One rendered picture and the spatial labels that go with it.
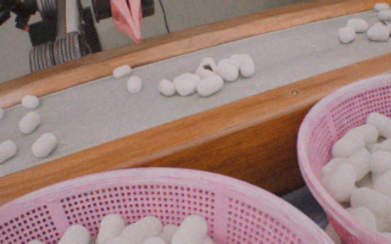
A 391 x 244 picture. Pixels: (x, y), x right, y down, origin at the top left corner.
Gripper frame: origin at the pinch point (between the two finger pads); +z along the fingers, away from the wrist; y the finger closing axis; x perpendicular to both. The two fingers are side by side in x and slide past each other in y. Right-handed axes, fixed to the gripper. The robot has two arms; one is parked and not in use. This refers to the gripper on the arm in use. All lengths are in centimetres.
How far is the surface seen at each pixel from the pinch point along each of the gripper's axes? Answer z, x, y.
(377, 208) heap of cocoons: 35.1, -21.7, 6.3
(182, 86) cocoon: 13.2, -4.8, 2.1
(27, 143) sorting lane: 13.3, -2.9, -18.1
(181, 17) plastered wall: -132, 152, 64
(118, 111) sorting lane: 12.4, -2.1, -6.1
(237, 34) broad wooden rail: -2.7, 9.4, 19.7
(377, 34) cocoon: 13.0, -4.4, 35.2
